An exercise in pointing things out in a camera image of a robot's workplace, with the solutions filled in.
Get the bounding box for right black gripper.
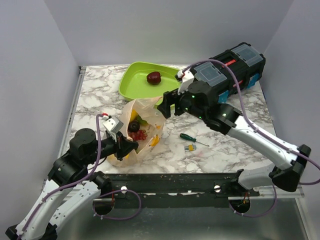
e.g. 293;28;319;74
157;81;207;121

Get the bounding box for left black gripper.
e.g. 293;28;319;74
84;130;140;165

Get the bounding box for orange plastic bag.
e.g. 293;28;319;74
107;96;166;167

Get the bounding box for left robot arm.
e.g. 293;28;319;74
5;128;139;240

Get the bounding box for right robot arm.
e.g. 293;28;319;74
157;81;311;196

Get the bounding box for red fake grapes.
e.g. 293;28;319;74
128;129;148;141

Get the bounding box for red fake apple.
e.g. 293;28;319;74
146;71;162;85

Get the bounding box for green plastic tray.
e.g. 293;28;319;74
118;61;180;101

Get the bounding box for hex key set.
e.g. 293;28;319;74
184;144;197;152

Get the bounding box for black toolbox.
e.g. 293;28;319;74
190;42;266;103

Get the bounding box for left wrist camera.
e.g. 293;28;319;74
102;113;124;141

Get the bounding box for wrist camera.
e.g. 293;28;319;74
102;113;124;141
176;69;195;95

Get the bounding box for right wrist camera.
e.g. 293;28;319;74
176;69;195;95

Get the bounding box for green handled screwdriver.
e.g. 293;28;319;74
179;133;209;147

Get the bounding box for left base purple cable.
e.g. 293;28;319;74
92;189;142;221

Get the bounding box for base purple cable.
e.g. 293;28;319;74
228;184;278;218
92;189;142;221

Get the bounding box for black mounting rail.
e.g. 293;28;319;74
102;173;259;209

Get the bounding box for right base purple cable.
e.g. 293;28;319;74
228;184;278;218

